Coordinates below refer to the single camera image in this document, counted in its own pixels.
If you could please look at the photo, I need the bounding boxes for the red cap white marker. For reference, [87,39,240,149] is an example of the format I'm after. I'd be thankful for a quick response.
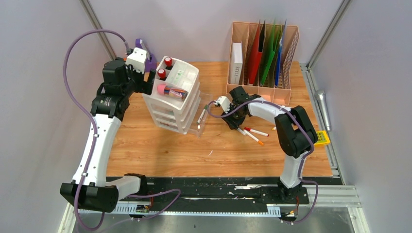
[244,127,269,137]

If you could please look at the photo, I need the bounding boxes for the red black stamp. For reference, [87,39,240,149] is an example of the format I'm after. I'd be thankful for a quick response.
[157,69,167,81]

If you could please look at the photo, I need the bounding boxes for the pink highlighter pack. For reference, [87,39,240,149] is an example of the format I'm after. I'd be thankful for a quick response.
[157,84,189,101]

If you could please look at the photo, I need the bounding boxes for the white plastic drawer unit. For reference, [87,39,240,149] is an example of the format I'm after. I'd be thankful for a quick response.
[142,56,212,137]

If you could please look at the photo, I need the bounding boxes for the red round stamp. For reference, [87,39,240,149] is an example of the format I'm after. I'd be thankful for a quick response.
[164,57,173,70]

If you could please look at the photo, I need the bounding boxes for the white hardcover book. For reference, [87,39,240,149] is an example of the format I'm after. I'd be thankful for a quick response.
[229,42,243,84]

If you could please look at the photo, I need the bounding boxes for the red folder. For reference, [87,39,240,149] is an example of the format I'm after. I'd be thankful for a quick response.
[247,21,266,86]

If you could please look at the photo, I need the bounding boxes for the pink plastic file organizer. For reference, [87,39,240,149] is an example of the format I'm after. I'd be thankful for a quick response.
[226,21,300,105]

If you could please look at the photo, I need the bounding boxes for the blue folder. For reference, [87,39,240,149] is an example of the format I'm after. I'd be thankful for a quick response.
[274,19,287,87]

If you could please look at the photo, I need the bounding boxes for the green folder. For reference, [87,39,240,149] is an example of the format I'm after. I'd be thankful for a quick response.
[259,21,283,87]

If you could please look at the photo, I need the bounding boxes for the green cap white marker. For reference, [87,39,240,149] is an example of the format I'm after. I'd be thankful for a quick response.
[196,104,208,126]

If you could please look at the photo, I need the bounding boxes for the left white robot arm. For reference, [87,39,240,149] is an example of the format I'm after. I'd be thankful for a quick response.
[60,60,156,213]

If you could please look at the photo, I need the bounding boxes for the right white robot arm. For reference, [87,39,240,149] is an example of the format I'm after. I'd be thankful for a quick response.
[217,86,317,203]

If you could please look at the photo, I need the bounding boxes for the yellow small crate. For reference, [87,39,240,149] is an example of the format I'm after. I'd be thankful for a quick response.
[314,131,331,146]

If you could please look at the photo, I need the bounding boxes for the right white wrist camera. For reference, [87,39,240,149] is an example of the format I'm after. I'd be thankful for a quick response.
[215,96,231,114]

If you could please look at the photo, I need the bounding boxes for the purple object at wall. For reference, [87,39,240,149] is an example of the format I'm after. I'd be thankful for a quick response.
[135,38,157,72]

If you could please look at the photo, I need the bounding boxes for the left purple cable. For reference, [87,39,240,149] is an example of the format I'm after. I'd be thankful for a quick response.
[63,29,181,232]

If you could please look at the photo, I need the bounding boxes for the purple cable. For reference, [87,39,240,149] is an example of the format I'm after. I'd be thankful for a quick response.
[206,100,319,225]
[63,29,181,232]

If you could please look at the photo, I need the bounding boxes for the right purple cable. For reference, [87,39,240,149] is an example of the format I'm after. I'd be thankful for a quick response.
[206,100,319,225]

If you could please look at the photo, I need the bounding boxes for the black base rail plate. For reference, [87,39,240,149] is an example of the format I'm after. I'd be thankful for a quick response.
[116,176,309,213]

